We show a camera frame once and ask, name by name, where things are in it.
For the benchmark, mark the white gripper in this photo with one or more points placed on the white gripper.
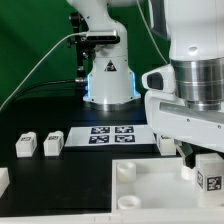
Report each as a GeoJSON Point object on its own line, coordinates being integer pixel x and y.
{"type": "Point", "coordinates": [168, 116]}

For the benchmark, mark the white square tabletop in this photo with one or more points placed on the white square tabletop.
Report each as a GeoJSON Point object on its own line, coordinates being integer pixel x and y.
{"type": "Point", "coordinates": [156, 183]}

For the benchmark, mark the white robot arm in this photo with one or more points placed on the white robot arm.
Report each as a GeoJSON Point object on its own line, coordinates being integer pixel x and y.
{"type": "Point", "coordinates": [185, 98]}

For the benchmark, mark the white marker sheet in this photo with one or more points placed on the white marker sheet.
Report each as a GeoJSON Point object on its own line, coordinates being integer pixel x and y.
{"type": "Point", "coordinates": [110, 135]}

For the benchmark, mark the white left obstacle block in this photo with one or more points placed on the white left obstacle block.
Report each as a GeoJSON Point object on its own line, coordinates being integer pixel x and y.
{"type": "Point", "coordinates": [4, 180]}

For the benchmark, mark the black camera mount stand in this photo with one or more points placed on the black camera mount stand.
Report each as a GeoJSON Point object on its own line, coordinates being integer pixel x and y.
{"type": "Point", "coordinates": [84, 50]}

